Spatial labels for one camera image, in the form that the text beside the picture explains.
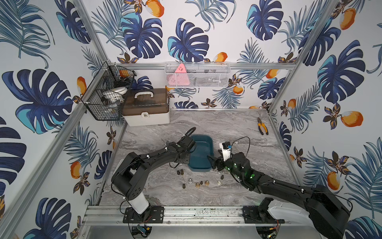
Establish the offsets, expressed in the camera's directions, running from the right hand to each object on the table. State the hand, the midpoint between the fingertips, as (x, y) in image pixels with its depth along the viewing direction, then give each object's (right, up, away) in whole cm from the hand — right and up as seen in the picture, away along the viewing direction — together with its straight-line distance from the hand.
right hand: (213, 152), depth 81 cm
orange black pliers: (+41, +15, +29) cm, 52 cm away
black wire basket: (-63, +31, +5) cm, 70 cm away
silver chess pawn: (-13, -16, +3) cm, 21 cm away
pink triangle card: (-19, +44, +9) cm, 49 cm away
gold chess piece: (-9, -19, +2) cm, 21 cm away
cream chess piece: (+3, -17, +2) cm, 18 cm away
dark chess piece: (-20, -13, +6) cm, 25 cm away
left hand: (-17, -4, +9) cm, 20 cm away
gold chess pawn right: (-3, -17, +2) cm, 18 cm away
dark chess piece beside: (-18, -13, +7) cm, 23 cm away
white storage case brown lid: (-41, +27, +13) cm, 51 cm away
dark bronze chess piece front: (-16, -18, +1) cm, 25 cm away
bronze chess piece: (+6, -15, +5) cm, 17 cm away
